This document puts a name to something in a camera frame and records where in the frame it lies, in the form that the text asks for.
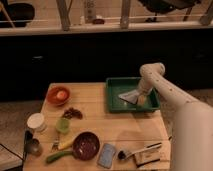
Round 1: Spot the metal fork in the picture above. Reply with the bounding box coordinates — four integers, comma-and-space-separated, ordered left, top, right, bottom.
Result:
51, 133, 60, 151

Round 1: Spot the black office chair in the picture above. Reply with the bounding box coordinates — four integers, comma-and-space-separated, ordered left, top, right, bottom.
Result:
138, 0, 201, 23

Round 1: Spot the green cucumber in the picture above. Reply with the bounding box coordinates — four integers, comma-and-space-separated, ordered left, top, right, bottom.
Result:
45, 151, 72, 164

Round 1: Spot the brown wooden block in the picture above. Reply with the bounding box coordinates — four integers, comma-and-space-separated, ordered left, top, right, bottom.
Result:
133, 149, 162, 167

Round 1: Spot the orange bowl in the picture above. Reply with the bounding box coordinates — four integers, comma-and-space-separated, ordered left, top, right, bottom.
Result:
46, 86, 70, 106

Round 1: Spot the dark chair left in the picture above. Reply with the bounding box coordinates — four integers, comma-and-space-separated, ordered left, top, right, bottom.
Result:
0, 0, 35, 28

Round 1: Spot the green plastic tray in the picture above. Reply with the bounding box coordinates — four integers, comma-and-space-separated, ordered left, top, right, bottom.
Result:
106, 77, 160, 113

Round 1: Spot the white cup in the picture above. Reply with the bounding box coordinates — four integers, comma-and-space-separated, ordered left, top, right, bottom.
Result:
27, 113, 46, 132

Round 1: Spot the yellow banana piece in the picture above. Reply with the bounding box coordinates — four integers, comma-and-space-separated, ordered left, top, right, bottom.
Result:
58, 139, 73, 150

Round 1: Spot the grey towel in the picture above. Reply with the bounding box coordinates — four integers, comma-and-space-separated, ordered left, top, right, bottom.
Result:
118, 89, 140, 104

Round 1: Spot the egg in bowl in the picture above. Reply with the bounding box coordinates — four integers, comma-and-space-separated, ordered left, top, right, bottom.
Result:
56, 91, 66, 100

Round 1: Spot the small green cup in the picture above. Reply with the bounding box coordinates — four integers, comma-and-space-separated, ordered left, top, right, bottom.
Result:
55, 118, 70, 134

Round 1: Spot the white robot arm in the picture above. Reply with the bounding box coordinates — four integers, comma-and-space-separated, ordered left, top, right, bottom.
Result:
139, 63, 213, 171

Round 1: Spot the dark red bowl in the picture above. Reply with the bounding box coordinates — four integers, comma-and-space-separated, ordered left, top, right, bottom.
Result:
72, 132, 100, 161

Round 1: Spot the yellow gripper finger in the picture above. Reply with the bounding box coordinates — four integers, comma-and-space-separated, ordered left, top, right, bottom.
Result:
137, 95, 147, 106

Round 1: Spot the blue sponge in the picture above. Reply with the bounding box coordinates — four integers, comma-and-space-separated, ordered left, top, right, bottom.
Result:
97, 143, 116, 169

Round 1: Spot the brown dried fruit pile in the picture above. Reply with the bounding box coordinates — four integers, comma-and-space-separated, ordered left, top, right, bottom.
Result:
63, 108, 83, 119

